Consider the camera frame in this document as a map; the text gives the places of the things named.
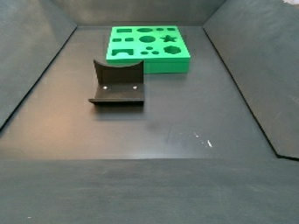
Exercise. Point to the black curved holder stand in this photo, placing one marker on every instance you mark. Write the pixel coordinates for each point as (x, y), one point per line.
(120, 84)

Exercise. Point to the green shape-sorter box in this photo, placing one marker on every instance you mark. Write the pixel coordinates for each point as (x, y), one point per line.
(156, 45)

